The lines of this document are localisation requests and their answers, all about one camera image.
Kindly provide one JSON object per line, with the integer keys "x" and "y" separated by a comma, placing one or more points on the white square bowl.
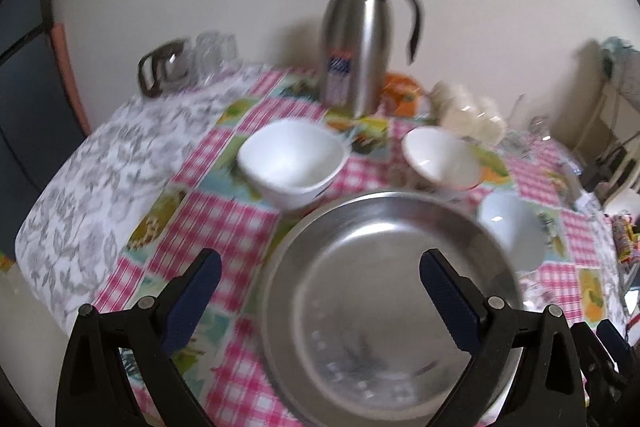
{"x": 292, "y": 161}

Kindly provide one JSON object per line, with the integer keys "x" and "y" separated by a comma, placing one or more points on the large stainless steel plate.
{"x": 348, "y": 333}

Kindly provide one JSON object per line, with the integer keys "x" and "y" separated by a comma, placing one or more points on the small white bowl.
{"x": 516, "y": 227}

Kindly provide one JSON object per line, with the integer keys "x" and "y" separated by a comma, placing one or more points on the white plastic basket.
{"x": 608, "y": 145}

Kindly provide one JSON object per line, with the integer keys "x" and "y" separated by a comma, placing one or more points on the glass teapot black handle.
{"x": 166, "y": 69}

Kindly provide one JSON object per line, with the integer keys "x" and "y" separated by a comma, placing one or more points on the bag of steamed buns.
{"x": 463, "y": 113}

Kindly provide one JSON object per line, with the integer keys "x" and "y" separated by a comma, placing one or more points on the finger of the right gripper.
{"x": 608, "y": 364}

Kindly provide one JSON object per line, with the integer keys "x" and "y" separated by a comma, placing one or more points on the pink checkered tablecloth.
{"x": 209, "y": 204}

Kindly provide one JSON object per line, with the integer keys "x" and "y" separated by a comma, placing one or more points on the clear drinking glass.
{"x": 216, "y": 57}

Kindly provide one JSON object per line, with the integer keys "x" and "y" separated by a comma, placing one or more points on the clear glass mug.
{"x": 523, "y": 138}

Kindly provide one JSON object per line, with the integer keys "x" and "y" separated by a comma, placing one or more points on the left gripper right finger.
{"x": 547, "y": 386}

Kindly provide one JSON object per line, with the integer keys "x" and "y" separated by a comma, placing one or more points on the orange snack packet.
{"x": 402, "y": 96}

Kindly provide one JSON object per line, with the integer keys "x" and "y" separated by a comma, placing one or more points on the candy packet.
{"x": 626, "y": 238}

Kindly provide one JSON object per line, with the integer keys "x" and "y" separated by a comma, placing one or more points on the stainless steel thermos jug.
{"x": 355, "y": 41}

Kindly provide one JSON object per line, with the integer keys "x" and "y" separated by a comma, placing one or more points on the strawberry pattern bowl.
{"x": 439, "y": 163}

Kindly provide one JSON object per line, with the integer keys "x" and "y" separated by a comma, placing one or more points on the grey floral towel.
{"x": 69, "y": 242}

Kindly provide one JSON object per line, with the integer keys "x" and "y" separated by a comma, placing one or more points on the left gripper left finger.
{"x": 94, "y": 388}

